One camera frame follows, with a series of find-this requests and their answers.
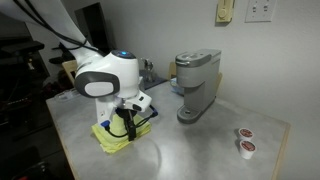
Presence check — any light wooden chair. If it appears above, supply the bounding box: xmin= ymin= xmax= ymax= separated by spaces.
xmin=62 ymin=60 xmax=77 ymax=83

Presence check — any upper red-lid coffee pod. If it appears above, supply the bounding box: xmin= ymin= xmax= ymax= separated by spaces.
xmin=238 ymin=128 xmax=254 ymax=141

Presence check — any beige wall thermostat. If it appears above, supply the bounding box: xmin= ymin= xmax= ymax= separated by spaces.
xmin=216 ymin=0 xmax=235 ymax=23

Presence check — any clear glass shaker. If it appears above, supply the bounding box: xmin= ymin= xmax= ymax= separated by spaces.
xmin=142 ymin=58 xmax=154 ymax=82

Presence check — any black cable with blue plugs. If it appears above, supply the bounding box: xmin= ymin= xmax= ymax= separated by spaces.
xmin=100 ymin=104 xmax=159 ymax=139

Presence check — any dark blue placemat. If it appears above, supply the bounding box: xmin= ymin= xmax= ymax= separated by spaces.
xmin=139 ymin=70 xmax=166 ymax=90

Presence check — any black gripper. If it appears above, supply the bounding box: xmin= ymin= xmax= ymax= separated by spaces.
xmin=116 ymin=108 xmax=137 ymax=141

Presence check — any yellow microfiber towel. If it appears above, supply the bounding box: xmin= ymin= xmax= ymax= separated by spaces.
xmin=91 ymin=113 xmax=152 ymax=155

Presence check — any clear plastic tray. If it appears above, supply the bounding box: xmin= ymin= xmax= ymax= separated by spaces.
xmin=54 ymin=89 xmax=79 ymax=102

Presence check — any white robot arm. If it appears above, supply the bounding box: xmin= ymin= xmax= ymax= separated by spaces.
xmin=0 ymin=0 xmax=144 ymax=141

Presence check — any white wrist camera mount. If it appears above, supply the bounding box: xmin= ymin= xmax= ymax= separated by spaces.
xmin=95 ymin=91 xmax=152 ymax=124

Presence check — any grey pod coffee machine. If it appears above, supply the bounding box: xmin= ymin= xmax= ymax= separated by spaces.
xmin=175 ymin=49 xmax=222 ymax=124

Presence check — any lower red-lid coffee pod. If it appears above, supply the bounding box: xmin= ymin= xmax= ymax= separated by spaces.
xmin=239 ymin=140 xmax=257 ymax=159

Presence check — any red-lid coffee pod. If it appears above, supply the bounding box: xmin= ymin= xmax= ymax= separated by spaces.
xmin=239 ymin=140 xmax=257 ymax=159
xmin=238 ymin=128 xmax=254 ymax=141

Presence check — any white light switch plate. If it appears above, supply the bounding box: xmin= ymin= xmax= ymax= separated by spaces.
xmin=245 ymin=0 xmax=277 ymax=23

